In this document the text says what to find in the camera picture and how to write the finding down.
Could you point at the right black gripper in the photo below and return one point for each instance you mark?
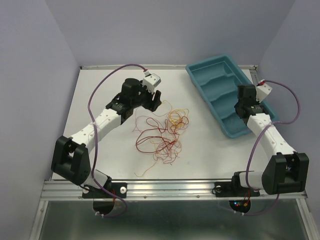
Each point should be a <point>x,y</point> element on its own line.
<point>257,103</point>

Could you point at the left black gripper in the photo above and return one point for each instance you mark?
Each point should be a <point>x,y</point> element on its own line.
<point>151,105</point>

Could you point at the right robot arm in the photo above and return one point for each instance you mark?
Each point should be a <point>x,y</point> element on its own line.
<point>287,169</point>

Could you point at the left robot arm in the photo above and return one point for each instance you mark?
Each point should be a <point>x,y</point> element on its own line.
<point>71,154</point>

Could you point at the teal plastic tray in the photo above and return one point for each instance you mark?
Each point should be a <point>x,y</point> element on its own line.
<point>217,79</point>

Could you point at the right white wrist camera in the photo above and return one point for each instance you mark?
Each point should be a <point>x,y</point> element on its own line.
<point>262,90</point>

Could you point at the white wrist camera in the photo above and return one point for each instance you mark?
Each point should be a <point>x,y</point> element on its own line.
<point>262,90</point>
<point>151,81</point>

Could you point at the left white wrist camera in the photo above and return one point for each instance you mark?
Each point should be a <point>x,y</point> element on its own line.
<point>151,81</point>

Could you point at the aluminium rail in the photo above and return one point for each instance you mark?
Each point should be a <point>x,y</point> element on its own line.
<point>148,190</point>

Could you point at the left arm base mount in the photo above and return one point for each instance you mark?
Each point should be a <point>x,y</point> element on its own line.
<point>92,191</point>

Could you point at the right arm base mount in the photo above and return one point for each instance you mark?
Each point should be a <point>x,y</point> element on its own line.
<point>232,188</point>

